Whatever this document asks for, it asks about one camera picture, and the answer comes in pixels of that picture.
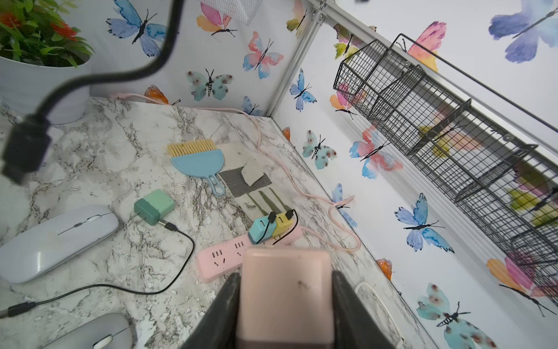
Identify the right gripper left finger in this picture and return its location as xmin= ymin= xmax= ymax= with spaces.
xmin=180 ymin=273 xmax=241 ymax=349

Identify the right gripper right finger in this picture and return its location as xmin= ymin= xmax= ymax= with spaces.
xmin=332 ymin=270 xmax=395 ymax=349

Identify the pink charger plug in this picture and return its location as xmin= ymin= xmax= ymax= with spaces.
xmin=235 ymin=247 xmax=335 ymax=348

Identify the green charger plug front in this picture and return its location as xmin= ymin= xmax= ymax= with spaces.
xmin=133 ymin=189 xmax=176 ymax=226

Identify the black charging cable white mouse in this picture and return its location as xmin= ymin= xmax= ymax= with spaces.
xmin=1 ymin=221 xmax=196 ymax=318

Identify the white wireless mouse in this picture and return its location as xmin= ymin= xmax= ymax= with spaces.
xmin=1 ymin=204 xmax=119 ymax=284

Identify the black charging cable silver mouse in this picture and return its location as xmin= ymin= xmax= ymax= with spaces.
xmin=1 ymin=0 xmax=186 ymax=185

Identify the pink power strip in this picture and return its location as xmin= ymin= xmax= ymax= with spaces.
xmin=195 ymin=224 xmax=304 ymax=284

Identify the teal charger plug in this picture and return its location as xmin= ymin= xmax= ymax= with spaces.
xmin=248 ymin=212 xmax=277 ymax=245

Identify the yellow green charger plug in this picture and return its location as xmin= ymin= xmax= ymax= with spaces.
xmin=272 ymin=209 xmax=294 ymax=238

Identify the blue round object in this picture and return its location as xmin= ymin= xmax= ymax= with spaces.
xmin=167 ymin=139 xmax=225 ymax=197

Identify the artificial potted plant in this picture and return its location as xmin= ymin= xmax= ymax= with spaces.
xmin=1 ymin=1 xmax=94 ymax=116

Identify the black wire wall basket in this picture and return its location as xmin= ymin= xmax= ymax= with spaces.
xmin=334 ymin=35 xmax=557 ymax=301

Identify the white mesh wall basket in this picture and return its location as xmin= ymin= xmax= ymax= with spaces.
xmin=201 ymin=0 xmax=262 ymax=26

